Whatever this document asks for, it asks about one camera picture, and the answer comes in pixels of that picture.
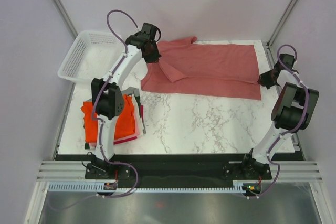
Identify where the dusty pink t-shirt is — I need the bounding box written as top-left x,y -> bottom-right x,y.
141,36 -> 261,101

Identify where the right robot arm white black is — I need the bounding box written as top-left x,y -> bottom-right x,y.
240,54 -> 320,179

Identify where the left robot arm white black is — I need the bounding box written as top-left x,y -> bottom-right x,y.
91,23 -> 161,178

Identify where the white plastic basket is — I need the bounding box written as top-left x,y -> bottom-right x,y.
57,30 -> 124,85

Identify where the white folded t-shirt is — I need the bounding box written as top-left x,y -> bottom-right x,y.
131,94 -> 145,138

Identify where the orange folded t-shirt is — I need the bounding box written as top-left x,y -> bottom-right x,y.
81,94 -> 135,140

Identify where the light pink folded t-shirt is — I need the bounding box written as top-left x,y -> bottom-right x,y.
114,126 -> 140,144

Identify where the crimson folded t-shirt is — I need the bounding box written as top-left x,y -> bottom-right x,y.
114,105 -> 144,144

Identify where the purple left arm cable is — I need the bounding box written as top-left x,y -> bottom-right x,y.
90,10 -> 140,198

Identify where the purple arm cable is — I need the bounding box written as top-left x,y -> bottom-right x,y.
90,10 -> 140,198
241,44 -> 309,200

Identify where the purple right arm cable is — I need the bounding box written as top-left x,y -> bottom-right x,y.
241,44 -> 309,200

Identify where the left aluminium frame post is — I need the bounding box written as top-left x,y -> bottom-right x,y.
52,0 -> 78,39

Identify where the aluminium frame post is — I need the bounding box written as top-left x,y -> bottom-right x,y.
52,0 -> 78,39
265,0 -> 299,50

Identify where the right aluminium frame post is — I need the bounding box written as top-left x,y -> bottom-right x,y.
265,0 -> 299,50

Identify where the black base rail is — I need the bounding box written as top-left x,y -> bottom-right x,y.
85,154 -> 272,188

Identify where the white slotted cable duct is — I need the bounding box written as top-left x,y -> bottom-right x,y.
48,181 -> 248,193

